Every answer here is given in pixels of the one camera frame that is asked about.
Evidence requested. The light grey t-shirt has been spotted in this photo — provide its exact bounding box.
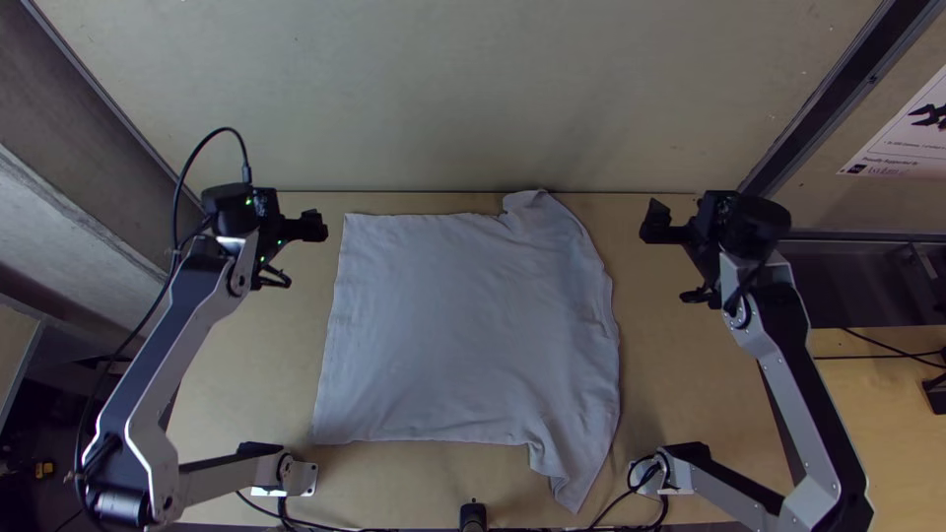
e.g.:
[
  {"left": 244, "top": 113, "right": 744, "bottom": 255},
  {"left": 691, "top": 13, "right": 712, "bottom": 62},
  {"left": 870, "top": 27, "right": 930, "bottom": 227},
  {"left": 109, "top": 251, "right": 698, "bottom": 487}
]
[{"left": 309, "top": 188, "right": 622, "bottom": 515}]

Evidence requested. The dark partition frame post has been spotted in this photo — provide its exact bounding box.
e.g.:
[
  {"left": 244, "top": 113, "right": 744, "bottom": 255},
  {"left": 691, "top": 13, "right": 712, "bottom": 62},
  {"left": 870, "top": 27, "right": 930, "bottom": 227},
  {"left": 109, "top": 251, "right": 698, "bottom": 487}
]
[{"left": 738, "top": 0, "right": 946, "bottom": 197}]

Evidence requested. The white printed poster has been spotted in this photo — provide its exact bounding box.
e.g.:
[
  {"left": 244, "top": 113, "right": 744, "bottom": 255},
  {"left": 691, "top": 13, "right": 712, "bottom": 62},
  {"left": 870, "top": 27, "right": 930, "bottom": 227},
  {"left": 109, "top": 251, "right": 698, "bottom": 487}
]
[{"left": 837, "top": 62, "right": 946, "bottom": 182}]

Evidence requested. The black cable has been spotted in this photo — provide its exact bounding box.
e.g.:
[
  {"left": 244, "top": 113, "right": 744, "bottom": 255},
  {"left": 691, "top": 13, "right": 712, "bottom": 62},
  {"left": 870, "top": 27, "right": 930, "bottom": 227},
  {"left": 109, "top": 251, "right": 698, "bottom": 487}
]
[
  {"left": 842, "top": 328, "right": 946, "bottom": 369},
  {"left": 236, "top": 491, "right": 356, "bottom": 532},
  {"left": 812, "top": 352, "right": 929, "bottom": 363},
  {"left": 587, "top": 454, "right": 670, "bottom": 532},
  {"left": 72, "top": 126, "right": 254, "bottom": 482}
]

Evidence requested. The grey partition frame strip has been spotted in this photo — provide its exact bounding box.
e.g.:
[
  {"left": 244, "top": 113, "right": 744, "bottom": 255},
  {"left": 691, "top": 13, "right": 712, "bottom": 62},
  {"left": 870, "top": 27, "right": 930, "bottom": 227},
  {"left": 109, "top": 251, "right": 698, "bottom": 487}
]
[{"left": 20, "top": 0, "right": 205, "bottom": 212}]

